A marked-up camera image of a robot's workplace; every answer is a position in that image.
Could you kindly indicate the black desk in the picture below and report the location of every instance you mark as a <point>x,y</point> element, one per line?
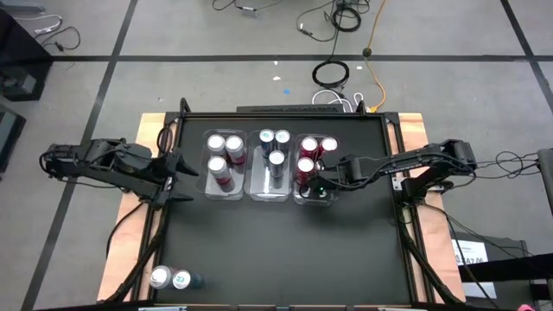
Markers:
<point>17,52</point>

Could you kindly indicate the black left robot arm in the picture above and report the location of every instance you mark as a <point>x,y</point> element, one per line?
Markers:
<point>86,162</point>

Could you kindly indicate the black cabinet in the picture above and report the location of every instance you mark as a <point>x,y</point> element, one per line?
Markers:
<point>505,246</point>

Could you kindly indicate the black beam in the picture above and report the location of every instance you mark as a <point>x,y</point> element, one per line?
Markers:
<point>518,265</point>

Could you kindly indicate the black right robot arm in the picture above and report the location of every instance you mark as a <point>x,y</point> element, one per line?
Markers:
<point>410,160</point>

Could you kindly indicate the blue slim energy drink can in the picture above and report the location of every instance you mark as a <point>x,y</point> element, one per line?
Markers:
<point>283,137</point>
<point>276,157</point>
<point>267,136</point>
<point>182,279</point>

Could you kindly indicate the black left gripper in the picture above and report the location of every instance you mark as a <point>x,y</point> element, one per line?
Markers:
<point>162,181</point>

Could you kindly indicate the black box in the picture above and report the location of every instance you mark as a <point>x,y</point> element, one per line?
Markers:
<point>8,138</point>

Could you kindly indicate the pink object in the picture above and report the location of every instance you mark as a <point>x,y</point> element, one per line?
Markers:
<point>525,308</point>

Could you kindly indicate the clear plastic bin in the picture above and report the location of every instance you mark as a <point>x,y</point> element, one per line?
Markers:
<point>242,190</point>
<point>298,198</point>
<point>261,190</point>

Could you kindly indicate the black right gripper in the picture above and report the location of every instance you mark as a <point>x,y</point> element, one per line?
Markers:
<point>330,181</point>

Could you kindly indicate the silver mounting bracket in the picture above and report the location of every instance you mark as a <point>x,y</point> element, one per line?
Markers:
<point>395,183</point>

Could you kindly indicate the white paper label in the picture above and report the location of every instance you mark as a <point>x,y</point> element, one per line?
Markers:
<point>468,250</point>
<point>481,290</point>

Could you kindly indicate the red cola can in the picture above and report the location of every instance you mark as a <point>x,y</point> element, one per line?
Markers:
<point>329,144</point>
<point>309,144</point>
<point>305,165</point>

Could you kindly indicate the black metal table frame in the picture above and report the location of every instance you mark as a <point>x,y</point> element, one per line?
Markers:
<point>281,116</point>

